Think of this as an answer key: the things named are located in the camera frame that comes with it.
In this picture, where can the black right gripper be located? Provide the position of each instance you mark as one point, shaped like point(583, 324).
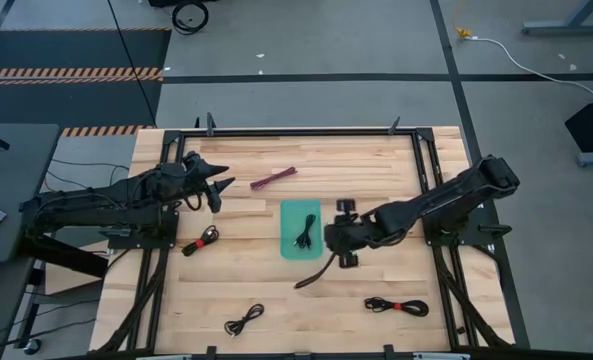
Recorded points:
point(343, 237)

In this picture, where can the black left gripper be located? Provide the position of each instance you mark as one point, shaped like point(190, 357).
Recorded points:
point(168, 177)

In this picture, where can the translucent green plastic bin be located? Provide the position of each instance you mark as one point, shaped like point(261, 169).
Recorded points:
point(291, 245)

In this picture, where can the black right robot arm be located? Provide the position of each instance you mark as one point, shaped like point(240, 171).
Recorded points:
point(441, 197)

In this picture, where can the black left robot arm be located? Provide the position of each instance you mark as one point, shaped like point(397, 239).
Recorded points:
point(101, 200)

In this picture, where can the black mat with hazard stripes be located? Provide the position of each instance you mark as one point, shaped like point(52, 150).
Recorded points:
point(66, 50)

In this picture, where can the dark grey side desk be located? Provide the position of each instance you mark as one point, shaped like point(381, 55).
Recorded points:
point(11, 190)

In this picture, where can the yellow plug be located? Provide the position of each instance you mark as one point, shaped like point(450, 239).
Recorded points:
point(462, 32)

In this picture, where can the grey table leg base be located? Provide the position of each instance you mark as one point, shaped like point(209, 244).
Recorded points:
point(571, 25)

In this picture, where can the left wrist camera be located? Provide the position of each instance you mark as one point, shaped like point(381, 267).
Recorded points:
point(214, 202)

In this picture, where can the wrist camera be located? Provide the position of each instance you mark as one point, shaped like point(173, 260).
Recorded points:
point(346, 205)
point(214, 202)

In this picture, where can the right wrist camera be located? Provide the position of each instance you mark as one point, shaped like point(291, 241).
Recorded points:
point(346, 205)

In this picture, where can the black aluminium table frame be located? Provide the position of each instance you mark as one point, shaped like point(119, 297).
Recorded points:
point(301, 132)

